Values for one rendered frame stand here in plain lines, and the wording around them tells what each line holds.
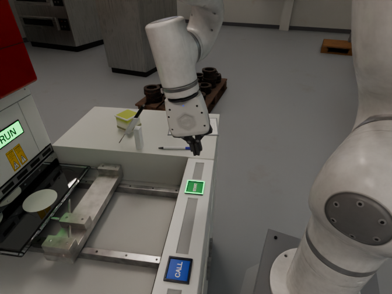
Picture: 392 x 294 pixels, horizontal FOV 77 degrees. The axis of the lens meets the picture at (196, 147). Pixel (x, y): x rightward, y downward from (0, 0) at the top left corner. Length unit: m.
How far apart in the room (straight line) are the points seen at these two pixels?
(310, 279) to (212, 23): 0.54
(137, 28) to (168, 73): 3.98
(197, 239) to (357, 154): 0.44
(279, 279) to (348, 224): 0.36
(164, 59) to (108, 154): 0.54
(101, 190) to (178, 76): 0.54
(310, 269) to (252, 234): 1.37
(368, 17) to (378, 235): 0.22
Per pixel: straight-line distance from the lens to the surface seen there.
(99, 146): 1.01
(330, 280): 0.52
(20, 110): 0.97
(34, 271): 0.89
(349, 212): 0.31
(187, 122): 0.60
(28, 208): 0.95
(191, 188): 0.76
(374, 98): 0.41
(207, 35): 0.60
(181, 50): 0.54
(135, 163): 0.96
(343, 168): 0.31
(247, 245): 1.82
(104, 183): 0.96
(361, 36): 0.33
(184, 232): 0.67
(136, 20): 4.50
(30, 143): 1.01
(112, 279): 0.79
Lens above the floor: 1.49
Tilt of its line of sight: 35 degrees down
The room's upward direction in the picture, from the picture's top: straight up
